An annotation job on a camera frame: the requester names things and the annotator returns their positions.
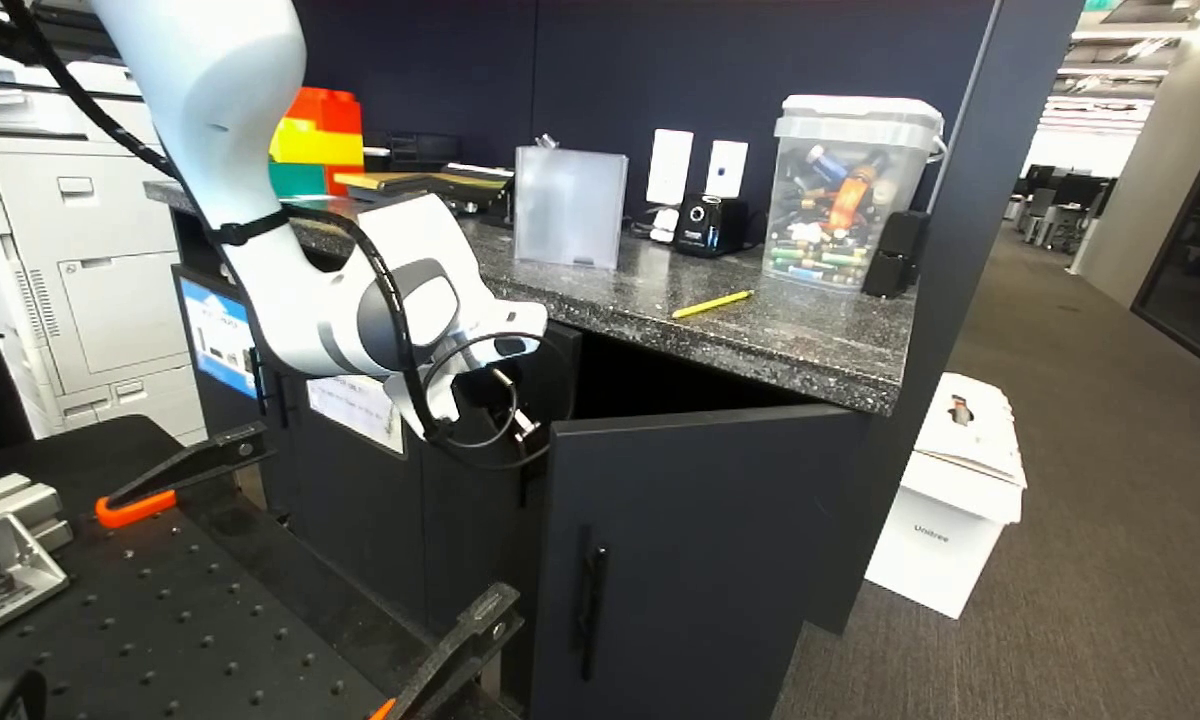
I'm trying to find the black perforated robot table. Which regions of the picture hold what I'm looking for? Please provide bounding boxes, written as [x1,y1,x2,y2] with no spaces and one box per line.
[0,417,387,720]

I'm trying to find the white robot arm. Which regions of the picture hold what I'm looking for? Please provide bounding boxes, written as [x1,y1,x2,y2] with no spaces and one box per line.
[91,0,548,430]

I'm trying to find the blue white poster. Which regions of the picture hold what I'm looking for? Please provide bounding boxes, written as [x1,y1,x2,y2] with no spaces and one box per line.
[180,281,257,401]

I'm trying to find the black device on counter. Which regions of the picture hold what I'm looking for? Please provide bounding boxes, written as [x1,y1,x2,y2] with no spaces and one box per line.
[863,211,930,299]

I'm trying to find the white speaker left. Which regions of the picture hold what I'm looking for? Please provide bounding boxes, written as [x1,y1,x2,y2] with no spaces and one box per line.
[643,127,693,245]

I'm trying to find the frosted plastic box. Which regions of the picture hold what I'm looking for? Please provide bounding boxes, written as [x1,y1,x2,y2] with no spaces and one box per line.
[512,145,628,267]

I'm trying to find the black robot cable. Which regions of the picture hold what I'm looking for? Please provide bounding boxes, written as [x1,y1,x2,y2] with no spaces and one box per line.
[0,0,558,473]

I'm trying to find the small black webcam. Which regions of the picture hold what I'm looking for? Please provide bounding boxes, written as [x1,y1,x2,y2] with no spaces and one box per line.
[675,201,747,256]

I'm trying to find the aluminium mounting bracket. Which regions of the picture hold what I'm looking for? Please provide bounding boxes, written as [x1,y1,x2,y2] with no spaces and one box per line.
[0,473,73,629]

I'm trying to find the dark cabinet door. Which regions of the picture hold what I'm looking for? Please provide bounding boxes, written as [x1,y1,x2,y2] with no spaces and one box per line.
[529,403,863,720]

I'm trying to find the white speaker right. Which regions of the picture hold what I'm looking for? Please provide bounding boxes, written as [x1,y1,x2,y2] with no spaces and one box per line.
[704,139,747,201]

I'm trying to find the clear plastic toy bin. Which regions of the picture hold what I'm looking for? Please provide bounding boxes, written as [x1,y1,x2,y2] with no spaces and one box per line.
[766,95,946,289]

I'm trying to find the white paper on cabinet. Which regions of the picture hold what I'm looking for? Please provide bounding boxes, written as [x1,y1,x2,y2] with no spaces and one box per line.
[310,377,403,452]

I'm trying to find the white office printer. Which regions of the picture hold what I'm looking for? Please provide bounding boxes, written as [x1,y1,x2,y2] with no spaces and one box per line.
[0,58,204,445]

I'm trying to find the white cardboard box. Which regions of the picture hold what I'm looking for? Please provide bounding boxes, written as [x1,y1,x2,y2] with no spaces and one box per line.
[869,373,1027,622]

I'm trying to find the colourful stacked blocks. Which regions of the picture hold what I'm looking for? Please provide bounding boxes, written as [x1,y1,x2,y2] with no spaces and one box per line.
[269,90,365,201]

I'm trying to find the yellow pencil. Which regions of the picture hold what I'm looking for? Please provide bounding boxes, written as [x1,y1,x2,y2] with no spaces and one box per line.
[673,289,751,319]

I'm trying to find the white speaker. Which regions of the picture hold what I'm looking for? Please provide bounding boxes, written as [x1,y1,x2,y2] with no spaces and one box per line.
[704,139,747,201]
[643,127,693,245]

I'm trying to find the black orange clamp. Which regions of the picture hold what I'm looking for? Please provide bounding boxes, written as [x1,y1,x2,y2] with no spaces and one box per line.
[91,423,269,533]
[370,582,526,720]

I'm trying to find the black left door handle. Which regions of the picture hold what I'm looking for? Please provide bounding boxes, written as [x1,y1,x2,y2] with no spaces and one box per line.
[574,526,610,682]

